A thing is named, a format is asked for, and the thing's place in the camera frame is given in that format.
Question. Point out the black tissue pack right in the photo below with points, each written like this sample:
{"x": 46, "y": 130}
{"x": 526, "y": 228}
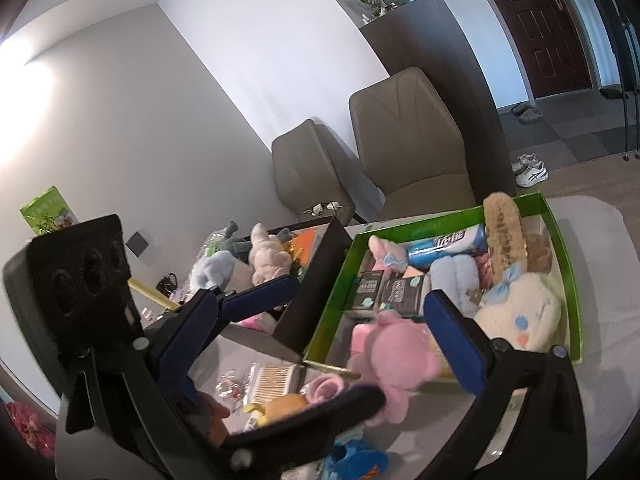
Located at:
{"x": 405, "y": 295}

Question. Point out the pink strawberry plush toy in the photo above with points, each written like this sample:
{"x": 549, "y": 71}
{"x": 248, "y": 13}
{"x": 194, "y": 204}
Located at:
{"x": 324, "y": 388}

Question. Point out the black tissue pack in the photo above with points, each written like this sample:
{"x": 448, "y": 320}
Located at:
{"x": 367, "y": 290}
{"x": 405, "y": 295}

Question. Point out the pancake plush toy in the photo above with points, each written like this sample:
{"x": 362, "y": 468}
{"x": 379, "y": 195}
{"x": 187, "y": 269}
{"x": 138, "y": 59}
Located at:
{"x": 282, "y": 408}

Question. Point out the green storage box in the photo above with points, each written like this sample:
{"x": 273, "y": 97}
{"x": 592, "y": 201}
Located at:
{"x": 546, "y": 254}

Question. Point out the cotton swab package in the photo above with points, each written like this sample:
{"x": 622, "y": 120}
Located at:
{"x": 266, "y": 383}

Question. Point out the dark cabinet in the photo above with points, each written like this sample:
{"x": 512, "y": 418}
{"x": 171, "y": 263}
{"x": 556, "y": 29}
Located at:
{"x": 426, "y": 35}

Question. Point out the pink bunny ear toy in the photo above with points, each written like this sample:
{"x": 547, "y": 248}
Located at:
{"x": 387, "y": 255}

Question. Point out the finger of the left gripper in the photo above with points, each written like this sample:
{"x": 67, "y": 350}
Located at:
{"x": 267, "y": 296}
{"x": 302, "y": 438}

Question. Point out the beige chair near cabinet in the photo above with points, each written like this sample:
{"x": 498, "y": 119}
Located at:
{"x": 410, "y": 147}

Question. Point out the beige plush pig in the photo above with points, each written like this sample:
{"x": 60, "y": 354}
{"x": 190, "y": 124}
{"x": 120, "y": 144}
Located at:
{"x": 267, "y": 257}

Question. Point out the green plant box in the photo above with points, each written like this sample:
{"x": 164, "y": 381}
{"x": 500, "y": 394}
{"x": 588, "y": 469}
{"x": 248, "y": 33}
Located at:
{"x": 48, "y": 212}

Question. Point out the blue grey plush slipper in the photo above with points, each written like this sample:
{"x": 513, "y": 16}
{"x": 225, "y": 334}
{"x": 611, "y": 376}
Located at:
{"x": 221, "y": 270}

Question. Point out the black tissue pack left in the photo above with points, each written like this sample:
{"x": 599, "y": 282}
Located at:
{"x": 367, "y": 290}

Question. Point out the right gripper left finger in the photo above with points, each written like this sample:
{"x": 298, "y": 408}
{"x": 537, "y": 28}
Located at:
{"x": 130, "y": 409}

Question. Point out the white plush dog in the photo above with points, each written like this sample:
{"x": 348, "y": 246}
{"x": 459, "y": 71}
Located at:
{"x": 522, "y": 309}

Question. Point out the beige chair far left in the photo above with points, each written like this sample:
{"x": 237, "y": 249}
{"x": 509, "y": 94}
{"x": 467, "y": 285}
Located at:
{"x": 305, "y": 177}

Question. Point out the white sneakers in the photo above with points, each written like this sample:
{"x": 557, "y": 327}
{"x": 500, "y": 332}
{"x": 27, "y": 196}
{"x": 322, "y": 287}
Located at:
{"x": 529, "y": 171}

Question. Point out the light blue folded towel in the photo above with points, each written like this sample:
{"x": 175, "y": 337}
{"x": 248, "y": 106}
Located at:
{"x": 457, "y": 276}

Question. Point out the pink plush bunny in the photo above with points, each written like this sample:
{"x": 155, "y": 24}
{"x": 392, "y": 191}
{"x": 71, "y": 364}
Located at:
{"x": 393, "y": 354}

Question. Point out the orange carton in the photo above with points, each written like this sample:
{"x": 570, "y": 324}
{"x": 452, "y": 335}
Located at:
{"x": 301, "y": 246}

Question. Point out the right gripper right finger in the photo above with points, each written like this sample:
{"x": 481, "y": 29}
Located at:
{"x": 548, "y": 439}

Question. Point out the blue superman plush slipper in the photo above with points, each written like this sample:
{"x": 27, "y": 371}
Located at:
{"x": 354, "y": 460}

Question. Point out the dark wooden door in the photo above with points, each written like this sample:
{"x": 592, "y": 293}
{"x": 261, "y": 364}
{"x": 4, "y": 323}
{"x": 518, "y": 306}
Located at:
{"x": 548, "y": 44}

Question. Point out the black storage box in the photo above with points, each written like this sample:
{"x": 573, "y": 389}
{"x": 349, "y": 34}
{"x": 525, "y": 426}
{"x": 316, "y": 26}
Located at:
{"x": 302, "y": 314}

